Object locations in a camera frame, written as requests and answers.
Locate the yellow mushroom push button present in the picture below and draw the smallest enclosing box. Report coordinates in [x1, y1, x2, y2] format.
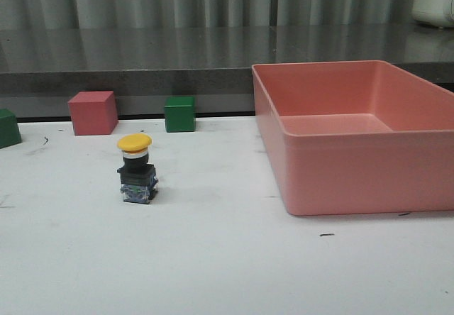
[117, 133, 158, 204]

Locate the green cube block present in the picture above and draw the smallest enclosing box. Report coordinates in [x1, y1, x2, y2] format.
[164, 96, 196, 133]

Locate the pink plastic bin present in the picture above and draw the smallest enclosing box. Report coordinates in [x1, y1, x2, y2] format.
[252, 60, 453, 216]

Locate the pink cube block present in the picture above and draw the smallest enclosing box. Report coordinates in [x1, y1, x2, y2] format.
[68, 91, 118, 136]

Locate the grey stone counter shelf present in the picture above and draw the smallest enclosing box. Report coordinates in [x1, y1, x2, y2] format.
[1, 23, 453, 120]

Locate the green block at left edge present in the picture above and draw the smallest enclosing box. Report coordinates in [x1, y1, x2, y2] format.
[0, 109, 22, 148]

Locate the white appliance on counter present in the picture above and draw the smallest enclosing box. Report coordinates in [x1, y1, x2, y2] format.
[411, 0, 453, 28]

